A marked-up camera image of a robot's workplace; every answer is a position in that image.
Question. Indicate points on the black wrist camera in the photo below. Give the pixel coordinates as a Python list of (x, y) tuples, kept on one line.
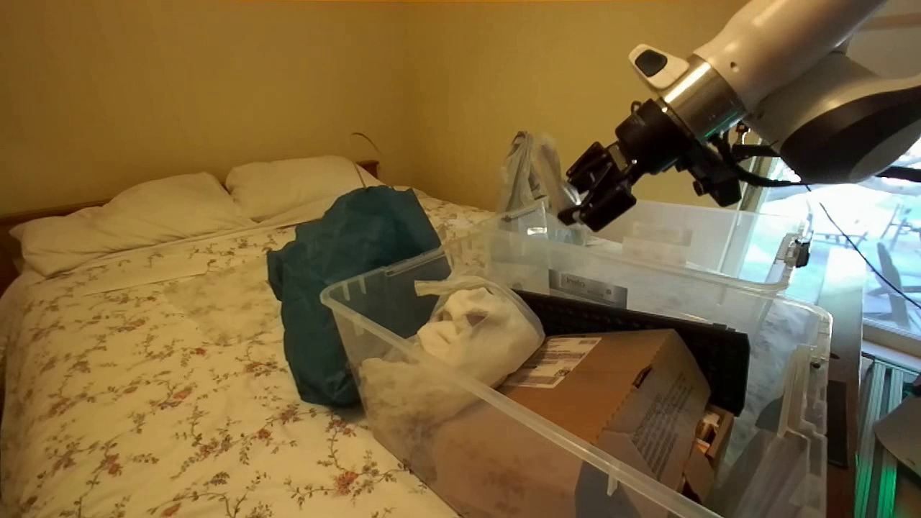
[(715, 176)]

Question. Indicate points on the clear storage bin, blue sheet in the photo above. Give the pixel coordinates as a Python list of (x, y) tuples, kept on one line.
[(801, 412)]

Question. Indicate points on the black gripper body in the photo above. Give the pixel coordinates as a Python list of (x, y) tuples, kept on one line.
[(658, 140)]

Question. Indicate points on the teal fabric bag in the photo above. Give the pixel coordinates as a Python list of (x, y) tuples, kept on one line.
[(355, 250)]

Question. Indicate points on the grey blue clothing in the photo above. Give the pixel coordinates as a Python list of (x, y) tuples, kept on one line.
[(533, 176)]

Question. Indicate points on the wooden headboard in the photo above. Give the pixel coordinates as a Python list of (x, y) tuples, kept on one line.
[(7, 260)]

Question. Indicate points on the clear storage bin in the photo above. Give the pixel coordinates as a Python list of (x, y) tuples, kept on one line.
[(673, 247), (801, 412)]

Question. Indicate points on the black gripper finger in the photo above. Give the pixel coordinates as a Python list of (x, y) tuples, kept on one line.
[(607, 207), (598, 169)]

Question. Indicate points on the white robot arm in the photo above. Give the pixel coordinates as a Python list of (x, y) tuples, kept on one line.
[(797, 38)]

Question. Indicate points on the white pillow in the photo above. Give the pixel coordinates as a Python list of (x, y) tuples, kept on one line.
[(126, 227), (299, 189)]

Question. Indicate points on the brown cardboard box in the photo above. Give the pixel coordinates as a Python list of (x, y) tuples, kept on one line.
[(615, 412)]

